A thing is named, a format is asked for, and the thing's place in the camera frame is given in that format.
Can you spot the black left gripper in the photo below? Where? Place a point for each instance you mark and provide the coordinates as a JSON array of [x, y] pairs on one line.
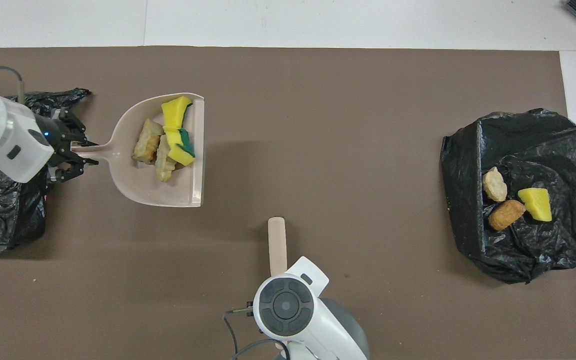
[[55, 137]]

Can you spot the beige plastic dustpan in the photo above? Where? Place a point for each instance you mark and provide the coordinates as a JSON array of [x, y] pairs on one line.
[[133, 185]]

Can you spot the pale bread chunk toy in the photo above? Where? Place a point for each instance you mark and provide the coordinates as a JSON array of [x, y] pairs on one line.
[[147, 141]]

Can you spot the yellow sponge piece green-backed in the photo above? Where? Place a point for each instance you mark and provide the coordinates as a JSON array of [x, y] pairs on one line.
[[180, 150]]

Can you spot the beige hand brush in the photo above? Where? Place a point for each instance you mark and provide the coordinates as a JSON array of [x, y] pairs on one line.
[[277, 240]]

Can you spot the orange striped croissant toy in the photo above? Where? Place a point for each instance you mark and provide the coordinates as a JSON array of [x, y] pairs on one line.
[[495, 186]]

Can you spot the brown bread bun toy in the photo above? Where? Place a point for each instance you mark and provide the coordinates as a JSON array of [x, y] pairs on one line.
[[507, 214]]

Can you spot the green and yellow sponge piece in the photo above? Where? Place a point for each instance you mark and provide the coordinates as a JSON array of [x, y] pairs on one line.
[[535, 204]]

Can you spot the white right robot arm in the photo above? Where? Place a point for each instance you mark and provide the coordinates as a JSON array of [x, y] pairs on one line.
[[288, 305]]

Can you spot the left black garbage bag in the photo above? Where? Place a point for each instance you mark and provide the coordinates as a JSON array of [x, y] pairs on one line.
[[13, 225]]

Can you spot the black garbage bag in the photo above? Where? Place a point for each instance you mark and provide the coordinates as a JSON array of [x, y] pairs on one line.
[[13, 225], [543, 140]]

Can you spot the brown paper table mat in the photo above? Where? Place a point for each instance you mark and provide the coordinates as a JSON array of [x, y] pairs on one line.
[[368, 125]]

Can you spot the right black garbage bag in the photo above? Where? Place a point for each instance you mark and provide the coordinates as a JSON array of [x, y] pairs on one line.
[[543, 140]]

